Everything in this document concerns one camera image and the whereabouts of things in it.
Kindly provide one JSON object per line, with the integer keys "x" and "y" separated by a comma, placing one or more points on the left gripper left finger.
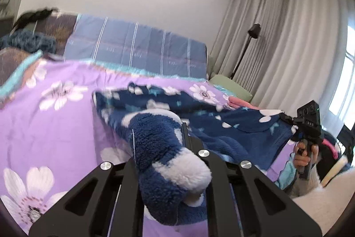
{"x": 107, "y": 202}

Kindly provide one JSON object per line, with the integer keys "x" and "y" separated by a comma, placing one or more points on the black floor lamp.
{"x": 253, "y": 33}

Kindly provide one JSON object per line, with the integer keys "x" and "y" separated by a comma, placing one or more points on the navy star fleece pajama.
{"x": 172, "y": 178}

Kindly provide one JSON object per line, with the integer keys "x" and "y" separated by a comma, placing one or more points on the right hand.
{"x": 302, "y": 157}

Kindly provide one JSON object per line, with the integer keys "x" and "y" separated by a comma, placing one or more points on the teal fleece blanket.
{"x": 29, "y": 41}

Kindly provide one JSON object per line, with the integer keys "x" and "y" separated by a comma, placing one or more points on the beige curtain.
{"x": 298, "y": 56}

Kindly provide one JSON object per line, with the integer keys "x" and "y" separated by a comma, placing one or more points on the green cushion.
{"x": 231, "y": 86}

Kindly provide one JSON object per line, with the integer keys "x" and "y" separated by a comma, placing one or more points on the blue plaid pillow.
{"x": 137, "y": 46}

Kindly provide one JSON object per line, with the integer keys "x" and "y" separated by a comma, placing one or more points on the black garment on headboard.
{"x": 32, "y": 17}

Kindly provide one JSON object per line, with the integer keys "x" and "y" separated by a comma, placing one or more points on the cream knit sleeve forearm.
{"x": 325, "y": 204}

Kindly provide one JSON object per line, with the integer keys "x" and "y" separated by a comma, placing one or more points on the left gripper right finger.
{"x": 242, "y": 201}

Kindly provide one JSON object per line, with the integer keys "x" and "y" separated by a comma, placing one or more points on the purple floral bedsheet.
{"x": 51, "y": 138}

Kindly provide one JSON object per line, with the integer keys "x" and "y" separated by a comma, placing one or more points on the pink folded clothes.
{"x": 235, "y": 102}

